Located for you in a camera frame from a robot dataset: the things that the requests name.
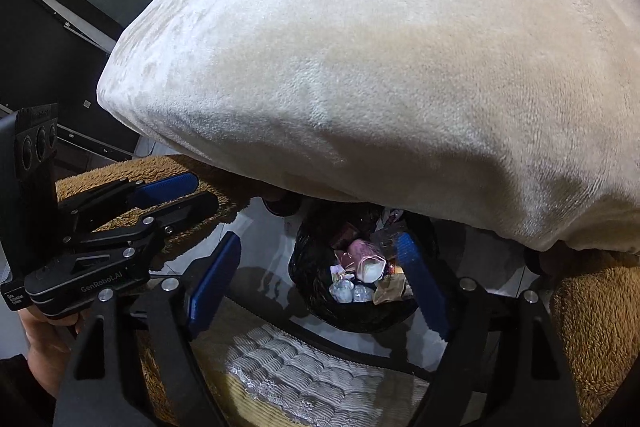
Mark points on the black trash bin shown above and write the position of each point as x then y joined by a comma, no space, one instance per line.
320,258

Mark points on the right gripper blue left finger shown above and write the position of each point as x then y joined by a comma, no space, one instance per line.
207,280

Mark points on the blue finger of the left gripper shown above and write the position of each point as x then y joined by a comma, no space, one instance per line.
165,190

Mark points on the black camera box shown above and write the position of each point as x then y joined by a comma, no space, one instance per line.
30,224

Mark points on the beige plush bed blanket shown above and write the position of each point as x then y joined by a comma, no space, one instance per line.
520,117

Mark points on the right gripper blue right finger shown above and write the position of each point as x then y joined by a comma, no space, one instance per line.
430,299

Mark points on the clear crumpled plastic wrap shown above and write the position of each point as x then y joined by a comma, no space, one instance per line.
344,291

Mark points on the brown paper bag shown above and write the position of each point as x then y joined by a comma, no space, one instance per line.
391,288

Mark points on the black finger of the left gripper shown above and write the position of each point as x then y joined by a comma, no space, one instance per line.
182,215

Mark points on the pink snack box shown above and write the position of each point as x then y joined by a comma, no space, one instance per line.
370,264

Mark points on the left bare hand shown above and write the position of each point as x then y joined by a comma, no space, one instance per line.
48,352

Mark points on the grey quilted floor mat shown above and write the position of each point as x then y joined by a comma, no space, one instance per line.
263,376

